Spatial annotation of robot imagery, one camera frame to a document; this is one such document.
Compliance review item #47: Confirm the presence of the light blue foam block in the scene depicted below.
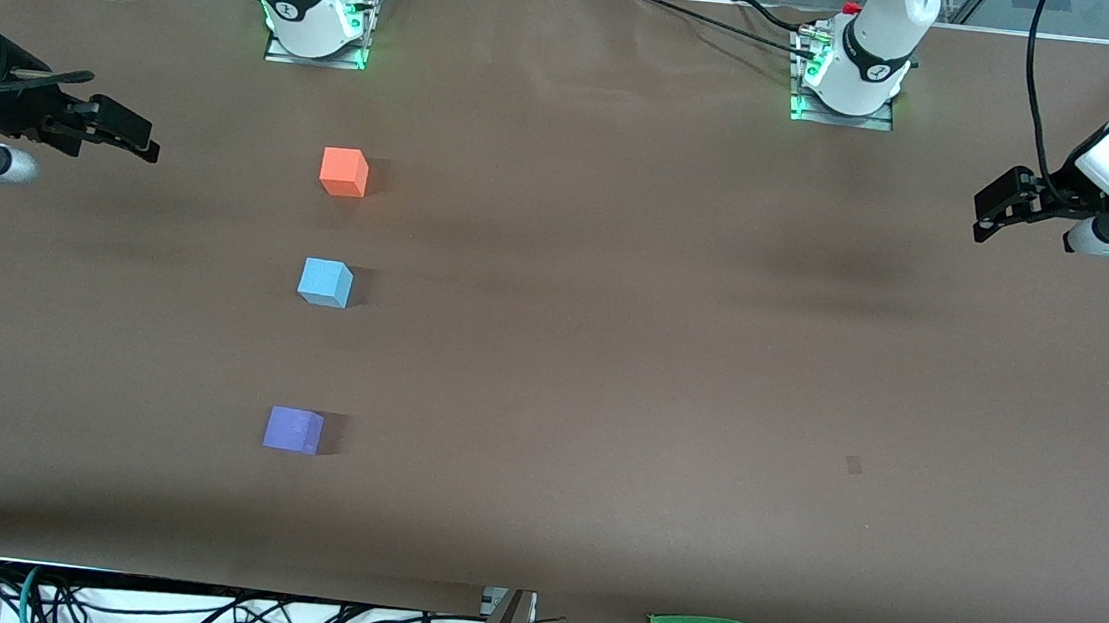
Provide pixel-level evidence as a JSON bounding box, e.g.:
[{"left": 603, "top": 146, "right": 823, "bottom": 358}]
[{"left": 295, "top": 256, "right": 356, "bottom": 311}]

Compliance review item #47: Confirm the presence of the orange foam block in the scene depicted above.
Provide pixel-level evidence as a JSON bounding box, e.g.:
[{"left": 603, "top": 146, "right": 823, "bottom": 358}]
[{"left": 318, "top": 146, "right": 372, "bottom": 200}]

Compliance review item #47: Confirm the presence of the purple foam block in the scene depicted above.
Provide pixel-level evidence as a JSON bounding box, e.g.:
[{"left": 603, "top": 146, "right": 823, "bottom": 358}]
[{"left": 261, "top": 404, "right": 327, "bottom": 457}]

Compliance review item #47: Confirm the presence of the brown table cover sheet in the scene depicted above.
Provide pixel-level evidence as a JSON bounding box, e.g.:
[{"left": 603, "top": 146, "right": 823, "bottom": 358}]
[{"left": 0, "top": 0, "right": 1109, "bottom": 623}]

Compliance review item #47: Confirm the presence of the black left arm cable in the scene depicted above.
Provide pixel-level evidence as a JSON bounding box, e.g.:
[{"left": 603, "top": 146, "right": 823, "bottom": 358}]
[{"left": 1014, "top": 0, "right": 1076, "bottom": 187}]

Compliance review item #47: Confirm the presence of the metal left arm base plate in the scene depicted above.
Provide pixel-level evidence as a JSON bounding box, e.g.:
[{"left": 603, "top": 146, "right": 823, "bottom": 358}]
[{"left": 787, "top": 26, "right": 904, "bottom": 132}]

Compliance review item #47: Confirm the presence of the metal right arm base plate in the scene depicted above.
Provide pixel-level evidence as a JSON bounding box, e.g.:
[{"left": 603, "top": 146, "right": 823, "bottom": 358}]
[{"left": 263, "top": 0, "right": 383, "bottom": 72}]

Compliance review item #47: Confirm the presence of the short black table cable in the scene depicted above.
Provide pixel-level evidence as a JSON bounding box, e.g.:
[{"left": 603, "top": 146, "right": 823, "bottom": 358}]
[{"left": 735, "top": 0, "right": 810, "bottom": 31}]

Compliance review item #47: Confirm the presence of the long black table cable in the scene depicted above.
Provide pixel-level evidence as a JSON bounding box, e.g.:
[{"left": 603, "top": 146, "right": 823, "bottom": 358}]
[{"left": 623, "top": 0, "right": 825, "bottom": 61}]

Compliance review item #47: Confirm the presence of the teal cable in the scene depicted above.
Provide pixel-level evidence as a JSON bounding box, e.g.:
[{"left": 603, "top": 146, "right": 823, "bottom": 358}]
[{"left": 17, "top": 563, "right": 44, "bottom": 623}]

